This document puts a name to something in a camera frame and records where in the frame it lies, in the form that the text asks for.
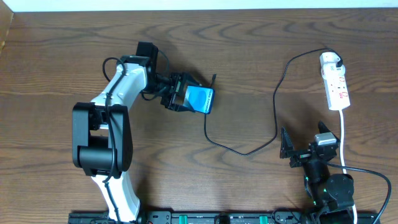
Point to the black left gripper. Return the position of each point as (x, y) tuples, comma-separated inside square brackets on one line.
[(175, 93)]

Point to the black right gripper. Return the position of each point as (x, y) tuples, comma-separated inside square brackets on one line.
[(303, 156)]

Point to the blue Galaxy smartphone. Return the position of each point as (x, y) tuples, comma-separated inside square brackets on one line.
[(199, 99)]

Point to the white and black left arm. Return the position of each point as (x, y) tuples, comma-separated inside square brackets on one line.
[(101, 131)]

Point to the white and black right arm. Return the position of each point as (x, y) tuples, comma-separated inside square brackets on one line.
[(331, 193)]

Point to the white USB charger adapter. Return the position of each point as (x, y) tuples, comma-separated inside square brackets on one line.
[(331, 65)]

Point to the white power strip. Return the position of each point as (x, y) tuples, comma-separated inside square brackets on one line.
[(337, 93)]

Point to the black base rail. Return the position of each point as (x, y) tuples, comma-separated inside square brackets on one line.
[(165, 217)]

